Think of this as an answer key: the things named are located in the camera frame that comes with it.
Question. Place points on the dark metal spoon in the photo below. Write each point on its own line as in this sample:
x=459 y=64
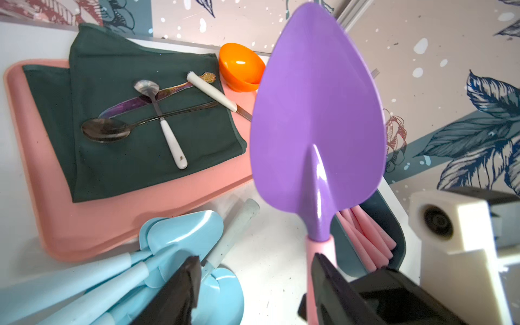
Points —
x=112 y=130

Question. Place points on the purple shovel pink handle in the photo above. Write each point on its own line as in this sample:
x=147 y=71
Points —
x=371 y=243
x=318 y=141

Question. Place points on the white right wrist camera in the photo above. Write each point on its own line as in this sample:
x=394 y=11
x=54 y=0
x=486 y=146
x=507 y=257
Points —
x=469 y=237

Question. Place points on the white handled small spoon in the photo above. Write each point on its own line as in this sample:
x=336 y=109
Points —
x=150 y=89

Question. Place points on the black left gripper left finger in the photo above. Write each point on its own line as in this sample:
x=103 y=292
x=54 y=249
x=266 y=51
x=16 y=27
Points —
x=177 y=298

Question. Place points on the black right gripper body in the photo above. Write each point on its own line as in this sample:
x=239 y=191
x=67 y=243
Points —
x=398 y=300

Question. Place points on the teal storage box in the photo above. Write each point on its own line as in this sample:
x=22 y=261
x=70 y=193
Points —
x=347 y=259

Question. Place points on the light blue shovel white handle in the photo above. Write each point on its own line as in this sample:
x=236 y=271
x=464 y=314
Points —
x=221 y=299

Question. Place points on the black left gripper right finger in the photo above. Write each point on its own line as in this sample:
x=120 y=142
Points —
x=335 y=301

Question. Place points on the pink cutting board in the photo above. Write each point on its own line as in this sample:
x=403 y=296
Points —
x=74 y=232

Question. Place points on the orange bowl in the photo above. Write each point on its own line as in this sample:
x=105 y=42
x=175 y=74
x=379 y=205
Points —
x=241 y=68

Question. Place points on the white handled knife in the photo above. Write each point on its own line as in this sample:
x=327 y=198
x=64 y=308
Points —
x=217 y=95

